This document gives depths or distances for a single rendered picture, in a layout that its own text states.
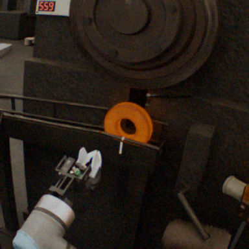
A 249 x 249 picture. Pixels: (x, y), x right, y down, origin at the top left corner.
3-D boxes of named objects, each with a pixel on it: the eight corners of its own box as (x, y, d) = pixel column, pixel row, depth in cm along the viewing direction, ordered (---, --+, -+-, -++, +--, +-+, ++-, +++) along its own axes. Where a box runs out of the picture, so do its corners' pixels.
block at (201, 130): (179, 180, 119) (194, 117, 109) (200, 186, 117) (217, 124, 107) (172, 196, 110) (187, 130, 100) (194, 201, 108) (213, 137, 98)
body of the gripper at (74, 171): (93, 162, 80) (70, 199, 72) (96, 185, 86) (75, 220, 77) (65, 152, 82) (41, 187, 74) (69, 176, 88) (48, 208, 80)
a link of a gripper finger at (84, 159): (96, 138, 89) (80, 163, 82) (98, 154, 93) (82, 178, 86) (85, 135, 90) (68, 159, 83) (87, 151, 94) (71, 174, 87)
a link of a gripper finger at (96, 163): (107, 141, 88) (91, 166, 82) (109, 158, 92) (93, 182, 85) (96, 138, 89) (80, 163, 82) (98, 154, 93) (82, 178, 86)
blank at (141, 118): (101, 107, 116) (96, 110, 113) (144, 96, 109) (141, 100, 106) (116, 150, 120) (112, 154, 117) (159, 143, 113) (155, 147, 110)
